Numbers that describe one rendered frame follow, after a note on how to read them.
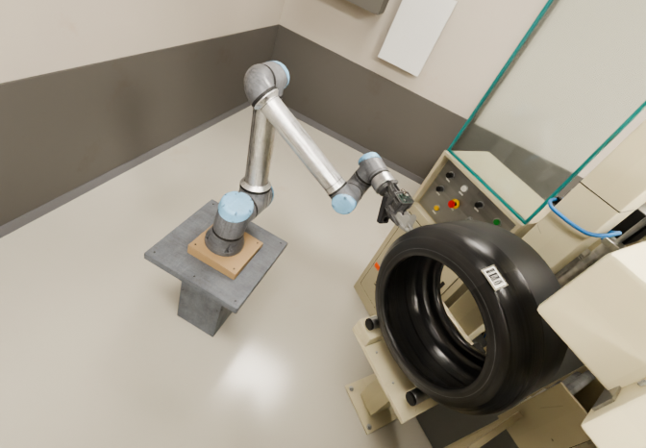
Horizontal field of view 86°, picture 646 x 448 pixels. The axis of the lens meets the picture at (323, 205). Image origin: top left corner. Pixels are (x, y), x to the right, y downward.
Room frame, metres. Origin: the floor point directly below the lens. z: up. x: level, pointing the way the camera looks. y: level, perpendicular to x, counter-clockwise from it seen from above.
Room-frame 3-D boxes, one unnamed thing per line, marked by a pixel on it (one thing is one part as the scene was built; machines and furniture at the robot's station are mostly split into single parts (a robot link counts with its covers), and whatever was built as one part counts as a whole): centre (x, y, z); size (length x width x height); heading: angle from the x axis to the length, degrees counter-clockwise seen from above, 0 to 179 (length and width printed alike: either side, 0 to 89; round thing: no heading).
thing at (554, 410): (0.72, -0.99, 1.05); 0.20 x 0.15 x 0.30; 132
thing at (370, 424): (1.04, -0.75, 0.01); 0.27 x 0.27 x 0.02; 42
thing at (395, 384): (0.85, -0.57, 0.80); 0.37 x 0.36 x 0.02; 42
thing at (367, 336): (0.96, -0.48, 0.83); 0.36 x 0.09 x 0.06; 132
